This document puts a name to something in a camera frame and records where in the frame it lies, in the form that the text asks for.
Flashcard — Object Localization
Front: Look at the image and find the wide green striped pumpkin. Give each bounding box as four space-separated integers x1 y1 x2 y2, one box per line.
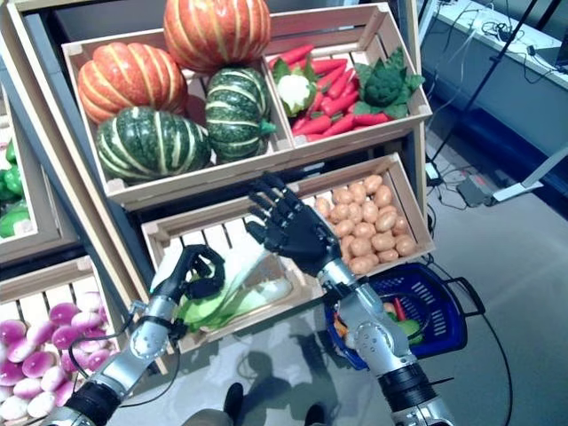
95 106 213 181

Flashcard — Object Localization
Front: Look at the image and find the long white desk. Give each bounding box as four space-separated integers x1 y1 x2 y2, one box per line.
419 0 568 156

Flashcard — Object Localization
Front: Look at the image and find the green broccoli with leaves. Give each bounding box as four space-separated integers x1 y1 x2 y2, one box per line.
353 46 426 121

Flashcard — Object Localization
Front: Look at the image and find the wooden display shelf frame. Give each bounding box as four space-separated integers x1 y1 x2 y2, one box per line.
0 0 438 378

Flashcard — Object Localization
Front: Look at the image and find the wooden pumpkin crate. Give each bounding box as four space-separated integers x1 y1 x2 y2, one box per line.
60 27 296 210

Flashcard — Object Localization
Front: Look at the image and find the purple white turnip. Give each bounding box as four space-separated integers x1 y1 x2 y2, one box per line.
0 319 28 348
26 321 57 345
48 302 81 327
51 327 83 351
70 312 104 333
86 335 117 356
75 291 106 312

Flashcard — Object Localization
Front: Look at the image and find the wooden green pepper crate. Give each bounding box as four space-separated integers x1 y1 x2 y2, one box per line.
0 82 83 270

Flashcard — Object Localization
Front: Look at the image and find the white cauliflower with leaves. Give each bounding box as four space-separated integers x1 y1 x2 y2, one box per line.
270 57 319 119

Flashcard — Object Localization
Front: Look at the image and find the wooden potato crate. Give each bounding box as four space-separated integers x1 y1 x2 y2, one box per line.
283 153 437 280

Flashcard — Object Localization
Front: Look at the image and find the black tripod pole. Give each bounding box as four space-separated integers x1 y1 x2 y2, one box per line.
427 0 540 168

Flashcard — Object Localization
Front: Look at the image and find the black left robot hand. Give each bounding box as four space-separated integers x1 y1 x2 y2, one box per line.
149 242 226 308

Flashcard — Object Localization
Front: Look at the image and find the wooden cabbage crate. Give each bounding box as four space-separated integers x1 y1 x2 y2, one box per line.
140 190 327 356

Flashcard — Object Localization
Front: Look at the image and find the cucumber in basket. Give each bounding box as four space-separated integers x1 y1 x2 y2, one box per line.
385 317 425 346

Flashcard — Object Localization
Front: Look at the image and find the blue plastic shopping basket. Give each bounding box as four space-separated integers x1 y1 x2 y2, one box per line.
323 262 485 372

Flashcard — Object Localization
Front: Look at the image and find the white table leg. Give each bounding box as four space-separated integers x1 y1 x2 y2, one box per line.
491 146 568 203

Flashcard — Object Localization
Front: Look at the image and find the grey power strip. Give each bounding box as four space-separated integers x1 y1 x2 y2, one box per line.
455 174 496 209

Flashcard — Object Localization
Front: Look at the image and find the tall green striped pumpkin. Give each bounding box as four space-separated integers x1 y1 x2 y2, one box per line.
204 66 278 163

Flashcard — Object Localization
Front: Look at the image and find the thick black floor cable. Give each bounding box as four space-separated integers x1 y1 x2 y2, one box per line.
481 305 516 426

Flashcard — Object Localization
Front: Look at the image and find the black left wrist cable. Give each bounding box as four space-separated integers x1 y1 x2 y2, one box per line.
68 305 184 409

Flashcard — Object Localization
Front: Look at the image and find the white metal post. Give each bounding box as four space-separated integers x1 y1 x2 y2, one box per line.
416 0 438 43

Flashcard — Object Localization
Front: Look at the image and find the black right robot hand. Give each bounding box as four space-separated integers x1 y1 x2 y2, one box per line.
245 171 343 279

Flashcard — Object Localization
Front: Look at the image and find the orange striped pumpkin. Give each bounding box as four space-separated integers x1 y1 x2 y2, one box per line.
76 42 190 126
162 0 272 75

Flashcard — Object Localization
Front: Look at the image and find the wooden carrot crate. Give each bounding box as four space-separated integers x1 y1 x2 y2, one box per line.
262 2 434 162

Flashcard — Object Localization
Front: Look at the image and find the wooden turnip crate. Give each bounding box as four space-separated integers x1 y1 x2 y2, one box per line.
0 256 172 426

